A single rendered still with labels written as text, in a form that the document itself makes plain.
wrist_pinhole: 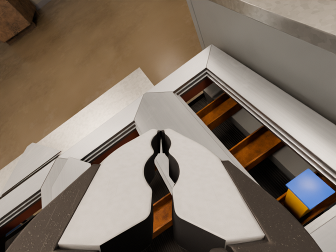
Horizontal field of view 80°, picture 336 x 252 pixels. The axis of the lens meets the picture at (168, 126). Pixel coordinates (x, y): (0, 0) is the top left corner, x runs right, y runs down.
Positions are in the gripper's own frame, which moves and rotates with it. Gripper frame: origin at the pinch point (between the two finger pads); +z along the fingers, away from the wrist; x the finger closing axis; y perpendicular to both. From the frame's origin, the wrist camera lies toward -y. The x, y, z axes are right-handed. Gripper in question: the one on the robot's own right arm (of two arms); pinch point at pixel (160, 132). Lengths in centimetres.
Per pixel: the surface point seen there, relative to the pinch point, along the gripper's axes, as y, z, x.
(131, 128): 30, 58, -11
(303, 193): 24.8, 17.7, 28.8
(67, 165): 43, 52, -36
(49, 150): 48, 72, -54
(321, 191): 23.7, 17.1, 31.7
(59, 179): 46, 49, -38
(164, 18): -12, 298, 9
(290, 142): 21, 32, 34
